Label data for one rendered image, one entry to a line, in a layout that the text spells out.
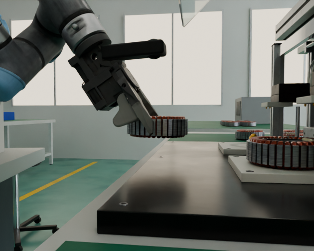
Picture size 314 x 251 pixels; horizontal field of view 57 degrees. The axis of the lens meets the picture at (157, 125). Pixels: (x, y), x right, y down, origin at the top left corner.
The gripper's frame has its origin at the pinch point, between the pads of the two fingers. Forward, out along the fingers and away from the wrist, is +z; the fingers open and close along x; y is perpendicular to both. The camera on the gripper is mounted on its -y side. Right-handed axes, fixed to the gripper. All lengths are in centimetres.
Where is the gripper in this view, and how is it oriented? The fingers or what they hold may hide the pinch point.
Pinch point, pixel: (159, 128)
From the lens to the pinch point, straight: 53.5
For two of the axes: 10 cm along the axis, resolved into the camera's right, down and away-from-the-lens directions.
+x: -1.2, 0.4, -9.9
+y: -8.3, 5.5, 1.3
